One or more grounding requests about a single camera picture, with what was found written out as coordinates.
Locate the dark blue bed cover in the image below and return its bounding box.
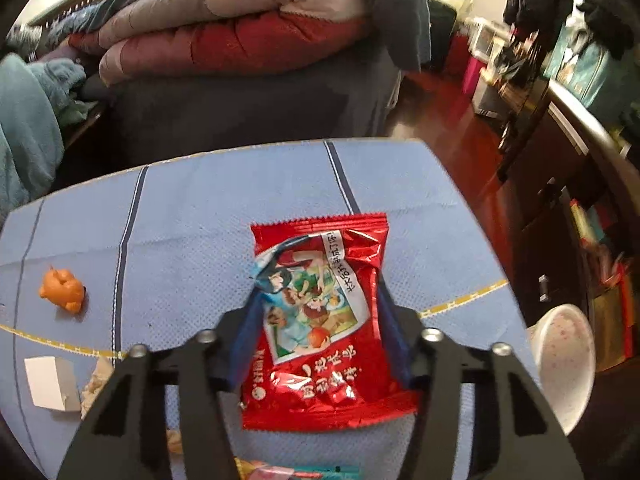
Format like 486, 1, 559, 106
43, 0, 431, 172

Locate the dark wooden dresser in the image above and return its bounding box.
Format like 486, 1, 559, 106
498, 80, 639, 373

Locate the folded pink red quilt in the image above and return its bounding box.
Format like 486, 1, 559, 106
65, 0, 373, 86

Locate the red snack packet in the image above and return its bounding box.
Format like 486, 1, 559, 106
241, 212, 419, 432

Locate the teal colourful candy wrapper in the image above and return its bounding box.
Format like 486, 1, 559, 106
235, 457, 361, 480

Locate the teal fleece blanket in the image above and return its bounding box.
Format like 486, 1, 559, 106
1, 53, 89, 219

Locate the blue tablecloth with yellow stripes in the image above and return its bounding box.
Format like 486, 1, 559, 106
1, 139, 534, 478

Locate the small white box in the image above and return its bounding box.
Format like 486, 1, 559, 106
24, 356, 80, 413

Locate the pink white trash bin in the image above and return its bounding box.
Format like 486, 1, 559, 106
527, 304, 596, 434

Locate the crumpled brown paper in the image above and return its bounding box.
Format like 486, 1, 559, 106
80, 356, 114, 418

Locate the orange toy animal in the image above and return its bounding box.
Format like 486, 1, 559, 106
39, 268, 86, 315

